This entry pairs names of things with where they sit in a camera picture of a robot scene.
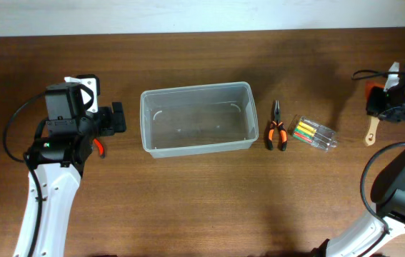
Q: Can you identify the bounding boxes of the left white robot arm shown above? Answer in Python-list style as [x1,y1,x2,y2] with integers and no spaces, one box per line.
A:
[14,77,126,256]

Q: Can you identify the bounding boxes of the clear screwdriver set case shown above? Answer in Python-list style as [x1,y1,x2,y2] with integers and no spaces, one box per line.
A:
[289,115,339,152]

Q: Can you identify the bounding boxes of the red handled cutter pliers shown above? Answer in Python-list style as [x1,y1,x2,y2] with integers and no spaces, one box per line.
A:
[94,138,106,158]

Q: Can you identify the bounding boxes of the clear plastic container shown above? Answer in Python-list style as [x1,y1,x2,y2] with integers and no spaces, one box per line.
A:
[140,81,259,158]

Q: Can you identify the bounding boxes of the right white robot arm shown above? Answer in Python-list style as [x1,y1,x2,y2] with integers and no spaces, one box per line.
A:
[311,63,405,257]

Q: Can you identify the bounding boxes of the orange scraper wooden handle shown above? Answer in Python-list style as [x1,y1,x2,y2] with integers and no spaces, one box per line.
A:
[363,81,385,147]

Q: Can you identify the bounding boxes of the orange black long-nose pliers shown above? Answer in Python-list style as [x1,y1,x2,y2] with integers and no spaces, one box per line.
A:
[266,100,288,151]

